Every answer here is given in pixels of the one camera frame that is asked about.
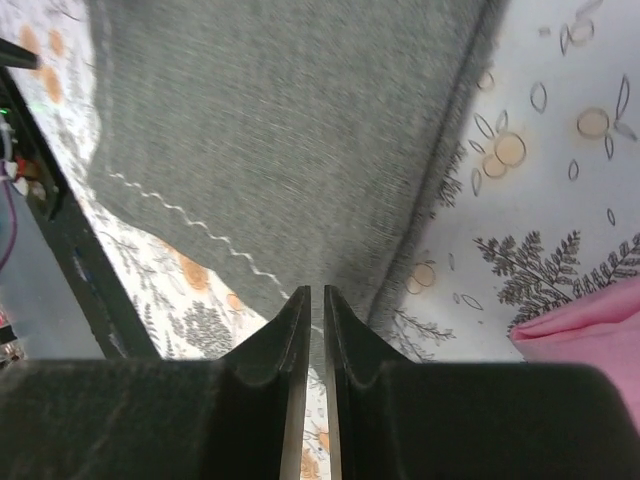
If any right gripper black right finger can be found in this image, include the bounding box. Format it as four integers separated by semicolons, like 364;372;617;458
324;286;639;479

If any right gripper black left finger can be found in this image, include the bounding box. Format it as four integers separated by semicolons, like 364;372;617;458
1;287;311;479

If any grey cloth napkin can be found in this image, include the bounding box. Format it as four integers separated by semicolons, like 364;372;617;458
87;1;506;324

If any pink floral placemat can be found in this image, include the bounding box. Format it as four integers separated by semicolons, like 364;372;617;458
509;277;639;424

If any floral tablecloth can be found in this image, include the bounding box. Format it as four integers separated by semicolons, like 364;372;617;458
1;1;639;479

